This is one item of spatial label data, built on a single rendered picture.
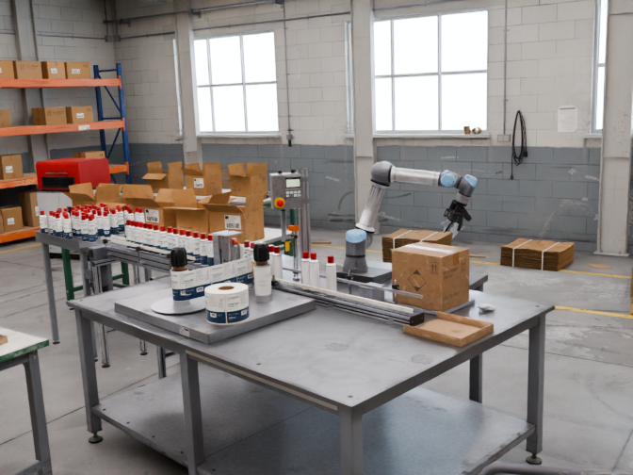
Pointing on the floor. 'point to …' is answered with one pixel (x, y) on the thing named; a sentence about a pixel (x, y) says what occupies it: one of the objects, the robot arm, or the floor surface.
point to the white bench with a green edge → (23, 344)
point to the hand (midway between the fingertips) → (449, 234)
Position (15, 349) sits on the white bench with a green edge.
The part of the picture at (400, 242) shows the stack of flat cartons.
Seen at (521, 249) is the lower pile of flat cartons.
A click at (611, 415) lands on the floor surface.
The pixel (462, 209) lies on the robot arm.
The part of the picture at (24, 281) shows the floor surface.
